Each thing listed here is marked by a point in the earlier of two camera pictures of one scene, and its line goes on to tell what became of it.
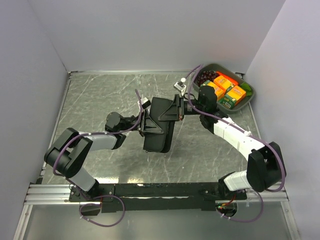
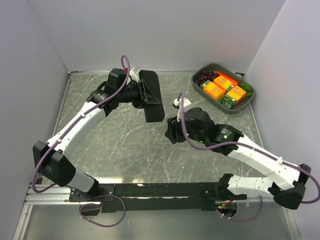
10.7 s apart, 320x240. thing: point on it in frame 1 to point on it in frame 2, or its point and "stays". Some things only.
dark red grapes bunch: x=206 y=75 stays
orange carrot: x=233 y=82 stays
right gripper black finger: x=171 y=113 to x=175 y=132
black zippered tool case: x=161 y=142 to x=154 y=113
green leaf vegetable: x=245 y=86 stays
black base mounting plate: x=154 y=197 stays
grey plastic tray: x=232 y=89 stays
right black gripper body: x=184 y=108 to x=196 y=136
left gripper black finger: x=148 y=126 to x=151 y=85
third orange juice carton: x=233 y=97 stays
